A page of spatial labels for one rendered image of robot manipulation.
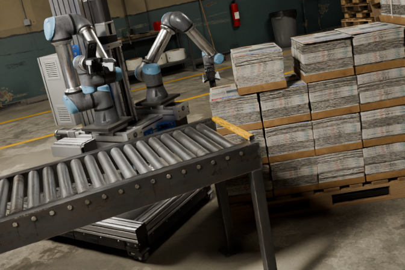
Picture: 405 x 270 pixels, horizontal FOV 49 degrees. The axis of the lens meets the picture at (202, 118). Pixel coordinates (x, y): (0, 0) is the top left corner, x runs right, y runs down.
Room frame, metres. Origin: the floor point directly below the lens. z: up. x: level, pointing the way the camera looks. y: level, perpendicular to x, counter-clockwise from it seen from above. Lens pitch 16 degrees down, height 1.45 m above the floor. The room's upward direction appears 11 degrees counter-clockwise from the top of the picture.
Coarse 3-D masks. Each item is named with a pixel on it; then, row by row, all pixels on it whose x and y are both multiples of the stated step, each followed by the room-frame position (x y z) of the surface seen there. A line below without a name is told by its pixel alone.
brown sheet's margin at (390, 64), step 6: (396, 60) 2.48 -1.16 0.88; (402, 60) 2.47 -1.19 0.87; (354, 66) 2.51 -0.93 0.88; (360, 66) 2.49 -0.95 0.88; (366, 66) 2.49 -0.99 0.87; (372, 66) 2.48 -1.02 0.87; (378, 66) 2.48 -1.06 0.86; (384, 66) 2.48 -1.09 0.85; (390, 66) 2.48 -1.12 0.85; (396, 66) 2.48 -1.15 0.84; (354, 72) 2.52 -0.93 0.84; (360, 72) 2.49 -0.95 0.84
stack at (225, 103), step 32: (224, 96) 2.58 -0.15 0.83; (256, 96) 2.53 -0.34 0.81; (288, 96) 2.52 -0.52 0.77; (320, 96) 2.51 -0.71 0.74; (352, 96) 2.50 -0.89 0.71; (384, 96) 2.49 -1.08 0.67; (288, 128) 2.52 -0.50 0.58; (320, 128) 2.50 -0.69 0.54; (352, 128) 2.49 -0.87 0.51; (384, 128) 2.48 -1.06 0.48; (288, 160) 2.53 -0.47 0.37; (320, 160) 2.51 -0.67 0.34; (352, 160) 2.49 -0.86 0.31; (384, 160) 2.48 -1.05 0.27; (320, 192) 2.52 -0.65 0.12
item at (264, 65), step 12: (264, 48) 2.66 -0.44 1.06; (276, 48) 2.56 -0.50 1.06; (240, 60) 2.51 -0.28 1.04; (252, 60) 2.51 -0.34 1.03; (264, 60) 2.51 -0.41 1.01; (276, 60) 2.50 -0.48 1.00; (240, 72) 2.52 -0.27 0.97; (252, 72) 2.51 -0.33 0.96; (264, 72) 2.51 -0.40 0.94; (276, 72) 2.51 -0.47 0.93; (240, 84) 2.52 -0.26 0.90; (252, 84) 2.51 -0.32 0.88
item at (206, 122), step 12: (204, 120) 2.26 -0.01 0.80; (168, 132) 2.16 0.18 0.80; (120, 144) 2.11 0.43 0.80; (132, 144) 2.10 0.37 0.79; (72, 156) 2.06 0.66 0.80; (84, 156) 2.03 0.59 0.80; (96, 156) 2.05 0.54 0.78; (108, 156) 2.07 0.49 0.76; (36, 168) 1.97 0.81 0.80; (84, 168) 2.03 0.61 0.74; (12, 180) 1.93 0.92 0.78; (72, 180) 2.01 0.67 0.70; (24, 192) 1.94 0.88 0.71
